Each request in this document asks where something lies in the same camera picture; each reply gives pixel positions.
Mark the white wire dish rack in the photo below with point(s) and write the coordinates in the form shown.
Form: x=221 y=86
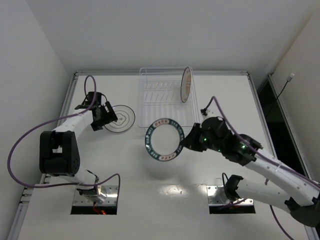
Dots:
x=160 y=97

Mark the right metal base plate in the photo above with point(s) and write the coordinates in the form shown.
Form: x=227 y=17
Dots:
x=216 y=197

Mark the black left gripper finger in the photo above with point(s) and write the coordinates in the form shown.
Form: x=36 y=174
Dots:
x=112 y=117
x=98 y=97

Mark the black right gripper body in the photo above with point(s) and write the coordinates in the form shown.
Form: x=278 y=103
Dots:
x=194 y=139

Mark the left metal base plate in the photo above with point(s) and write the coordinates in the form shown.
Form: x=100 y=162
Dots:
x=110 y=192

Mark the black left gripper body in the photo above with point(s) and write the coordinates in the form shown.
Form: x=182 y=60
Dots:
x=105 y=117

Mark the metal base plate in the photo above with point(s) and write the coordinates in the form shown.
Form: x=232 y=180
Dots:
x=110 y=192
x=216 y=197

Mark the white plate with black rings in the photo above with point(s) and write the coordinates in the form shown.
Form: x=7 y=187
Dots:
x=126 y=118

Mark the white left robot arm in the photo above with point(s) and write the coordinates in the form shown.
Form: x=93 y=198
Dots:
x=59 y=153

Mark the white plate with orange sunburst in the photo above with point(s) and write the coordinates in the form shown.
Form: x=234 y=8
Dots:
x=185 y=85

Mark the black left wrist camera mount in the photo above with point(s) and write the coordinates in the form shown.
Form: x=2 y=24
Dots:
x=88 y=103

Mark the dark green rimmed plate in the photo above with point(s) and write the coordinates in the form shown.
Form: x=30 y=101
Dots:
x=162 y=139

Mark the aluminium table frame rail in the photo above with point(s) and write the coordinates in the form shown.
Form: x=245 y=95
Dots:
x=23 y=205

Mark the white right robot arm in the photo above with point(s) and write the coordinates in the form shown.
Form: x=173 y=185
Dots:
x=286 y=190

